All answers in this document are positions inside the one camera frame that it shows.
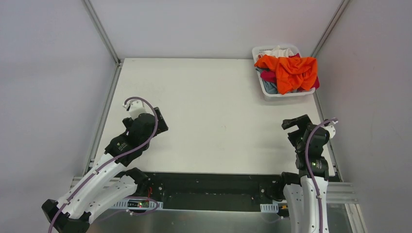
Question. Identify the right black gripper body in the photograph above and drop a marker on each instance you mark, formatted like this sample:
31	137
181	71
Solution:
296	122

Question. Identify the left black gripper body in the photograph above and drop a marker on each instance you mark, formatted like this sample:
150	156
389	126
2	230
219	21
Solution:
161	119

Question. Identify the orange t shirt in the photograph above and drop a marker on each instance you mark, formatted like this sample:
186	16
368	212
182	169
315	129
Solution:
291	72

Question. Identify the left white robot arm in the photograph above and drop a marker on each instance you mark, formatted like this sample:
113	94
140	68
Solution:
109	180

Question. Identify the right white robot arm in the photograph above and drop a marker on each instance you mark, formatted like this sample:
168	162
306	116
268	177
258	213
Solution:
305	191

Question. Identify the white plastic laundry basket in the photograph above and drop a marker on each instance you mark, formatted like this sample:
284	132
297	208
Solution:
295	93

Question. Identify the grey blue t shirt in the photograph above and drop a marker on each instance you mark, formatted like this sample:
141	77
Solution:
269	80

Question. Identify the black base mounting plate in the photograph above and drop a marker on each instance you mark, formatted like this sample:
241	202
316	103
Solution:
215	192

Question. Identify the magenta t shirt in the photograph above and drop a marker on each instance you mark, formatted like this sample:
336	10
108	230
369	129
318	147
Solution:
268	76

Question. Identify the cream white t shirt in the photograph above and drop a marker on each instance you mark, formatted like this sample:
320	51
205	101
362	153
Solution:
277	52

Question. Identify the left white cable duct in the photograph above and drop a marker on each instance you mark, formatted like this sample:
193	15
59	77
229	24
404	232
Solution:
137	204

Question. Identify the white cable duct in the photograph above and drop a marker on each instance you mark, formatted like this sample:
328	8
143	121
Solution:
137	204
269	208

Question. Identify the right white cable duct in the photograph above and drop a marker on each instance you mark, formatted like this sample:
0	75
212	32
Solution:
269	208

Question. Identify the left aluminium frame post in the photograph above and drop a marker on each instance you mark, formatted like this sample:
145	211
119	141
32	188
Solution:
101	31

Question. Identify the aluminium frame post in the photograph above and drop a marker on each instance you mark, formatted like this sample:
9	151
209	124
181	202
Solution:
101	31
330	27

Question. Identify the right aluminium frame post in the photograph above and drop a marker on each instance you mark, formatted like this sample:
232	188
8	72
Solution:
330	27

